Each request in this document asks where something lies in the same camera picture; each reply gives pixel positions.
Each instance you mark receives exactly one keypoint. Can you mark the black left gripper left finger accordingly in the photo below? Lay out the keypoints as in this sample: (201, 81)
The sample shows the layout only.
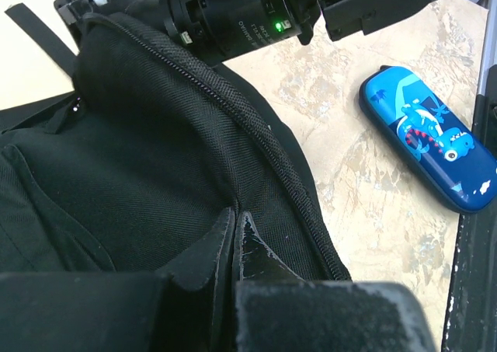
(196, 308)

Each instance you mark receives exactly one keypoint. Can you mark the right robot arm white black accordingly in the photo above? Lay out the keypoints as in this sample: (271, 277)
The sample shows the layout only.
(334, 315)

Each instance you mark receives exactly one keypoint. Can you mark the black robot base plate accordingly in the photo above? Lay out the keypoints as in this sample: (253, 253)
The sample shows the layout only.
(470, 320)

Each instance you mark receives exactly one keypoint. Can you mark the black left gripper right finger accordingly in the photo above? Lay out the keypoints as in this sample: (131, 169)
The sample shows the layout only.
(263, 288)

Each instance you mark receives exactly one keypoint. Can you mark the blue shark pencil case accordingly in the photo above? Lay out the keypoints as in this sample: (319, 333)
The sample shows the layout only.
(430, 139)

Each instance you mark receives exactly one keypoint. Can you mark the aluminium rail frame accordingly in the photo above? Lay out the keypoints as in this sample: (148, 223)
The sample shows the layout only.
(488, 55)

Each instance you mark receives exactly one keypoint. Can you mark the black student backpack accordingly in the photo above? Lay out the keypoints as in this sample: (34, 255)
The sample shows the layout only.
(138, 162)

